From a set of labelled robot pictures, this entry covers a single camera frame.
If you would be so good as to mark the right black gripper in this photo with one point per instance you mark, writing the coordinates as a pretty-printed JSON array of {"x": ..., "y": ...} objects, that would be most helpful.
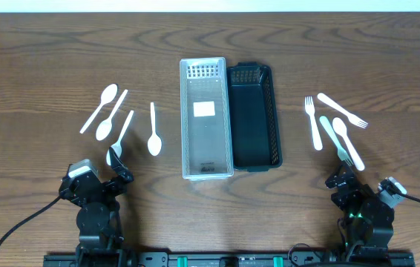
[{"x": 359, "y": 192}]

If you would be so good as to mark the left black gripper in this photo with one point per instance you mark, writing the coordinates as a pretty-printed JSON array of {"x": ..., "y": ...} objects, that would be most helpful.
[{"x": 110, "y": 184}]

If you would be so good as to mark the white plastic spoon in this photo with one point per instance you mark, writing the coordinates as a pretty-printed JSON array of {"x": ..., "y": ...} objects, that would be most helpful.
[
  {"x": 341, "y": 129},
  {"x": 106, "y": 97},
  {"x": 154, "y": 141},
  {"x": 106, "y": 125},
  {"x": 117, "y": 146}
]

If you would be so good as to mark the pale green plastic fork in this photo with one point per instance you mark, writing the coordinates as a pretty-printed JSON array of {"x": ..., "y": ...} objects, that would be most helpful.
[{"x": 341, "y": 152}]

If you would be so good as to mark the white plastic fork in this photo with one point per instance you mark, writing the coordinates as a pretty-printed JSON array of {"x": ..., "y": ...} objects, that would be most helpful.
[
  {"x": 310, "y": 110},
  {"x": 355, "y": 120}
]

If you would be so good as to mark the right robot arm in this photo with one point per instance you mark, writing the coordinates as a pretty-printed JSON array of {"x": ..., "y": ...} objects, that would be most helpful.
[{"x": 368, "y": 215}]

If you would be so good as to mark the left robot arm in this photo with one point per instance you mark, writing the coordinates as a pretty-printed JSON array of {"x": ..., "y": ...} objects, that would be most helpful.
[{"x": 98, "y": 220}]

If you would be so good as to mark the black plastic basket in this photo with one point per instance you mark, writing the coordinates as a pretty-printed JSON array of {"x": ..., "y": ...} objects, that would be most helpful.
[{"x": 253, "y": 116}]

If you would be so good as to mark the clear plastic basket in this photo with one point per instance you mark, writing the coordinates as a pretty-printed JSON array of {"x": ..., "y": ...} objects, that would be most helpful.
[{"x": 206, "y": 141}]

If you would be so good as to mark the white label sticker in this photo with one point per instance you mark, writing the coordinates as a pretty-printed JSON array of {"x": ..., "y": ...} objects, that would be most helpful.
[{"x": 202, "y": 109}]

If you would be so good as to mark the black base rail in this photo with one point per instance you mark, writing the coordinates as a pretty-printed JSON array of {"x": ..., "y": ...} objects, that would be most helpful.
[{"x": 301, "y": 257}]

